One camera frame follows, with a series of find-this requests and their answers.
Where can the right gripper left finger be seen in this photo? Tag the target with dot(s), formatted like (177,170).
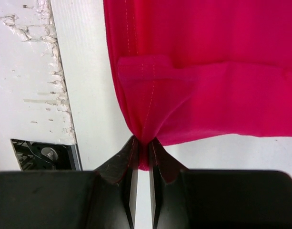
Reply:
(104,198)

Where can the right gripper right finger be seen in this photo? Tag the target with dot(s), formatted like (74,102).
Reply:
(183,198)

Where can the red t-shirt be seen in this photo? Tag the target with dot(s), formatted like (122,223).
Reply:
(185,70)

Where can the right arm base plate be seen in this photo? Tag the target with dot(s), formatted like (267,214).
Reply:
(45,156)

